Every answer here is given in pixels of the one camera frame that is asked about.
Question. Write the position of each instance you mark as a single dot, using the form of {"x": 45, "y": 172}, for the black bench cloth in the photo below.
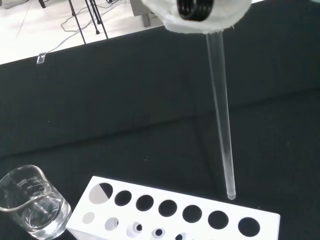
{"x": 125, "y": 100}

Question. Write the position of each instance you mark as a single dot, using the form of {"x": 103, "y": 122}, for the white test tube rack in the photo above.
{"x": 175, "y": 222}

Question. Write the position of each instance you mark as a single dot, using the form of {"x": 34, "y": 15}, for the clear plastic cloth clip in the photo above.
{"x": 41, "y": 58}

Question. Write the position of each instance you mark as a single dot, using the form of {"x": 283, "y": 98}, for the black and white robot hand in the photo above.
{"x": 225, "y": 15}

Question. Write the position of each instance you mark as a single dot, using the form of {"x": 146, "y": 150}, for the black tripod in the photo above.
{"x": 96, "y": 22}

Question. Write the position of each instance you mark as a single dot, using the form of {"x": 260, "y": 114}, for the clear glass beaker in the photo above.
{"x": 37, "y": 215}

